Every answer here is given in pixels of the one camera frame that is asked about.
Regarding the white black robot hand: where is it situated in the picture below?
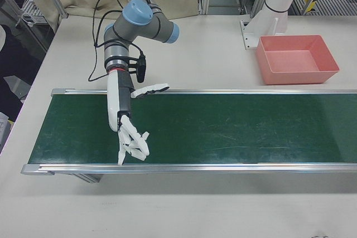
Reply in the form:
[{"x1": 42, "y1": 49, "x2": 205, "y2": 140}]
[{"x1": 107, "y1": 67, "x2": 171, "y2": 166}]

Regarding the pink plastic box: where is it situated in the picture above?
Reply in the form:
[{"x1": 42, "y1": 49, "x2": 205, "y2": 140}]
[{"x1": 255, "y1": 34, "x2": 340, "y2": 85}]

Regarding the green conveyor belt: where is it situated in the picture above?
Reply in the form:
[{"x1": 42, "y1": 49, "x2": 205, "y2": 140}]
[{"x1": 21, "y1": 88, "x2": 357, "y2": 184}]

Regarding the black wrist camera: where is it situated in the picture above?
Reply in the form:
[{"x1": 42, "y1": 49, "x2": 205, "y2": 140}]
[{"x1": 128, "y1": 54, "x2": 147, "y2": 83}]

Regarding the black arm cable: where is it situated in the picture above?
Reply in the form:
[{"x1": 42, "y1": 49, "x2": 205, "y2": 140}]
[{"x1": 88, "y1": 0, "x2": 148, "y2": 82}]

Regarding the white wire rack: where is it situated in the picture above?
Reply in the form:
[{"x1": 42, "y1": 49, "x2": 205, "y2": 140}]
[{"x1": 21, "y1": 0, "x2": 53, "y2": 26}]

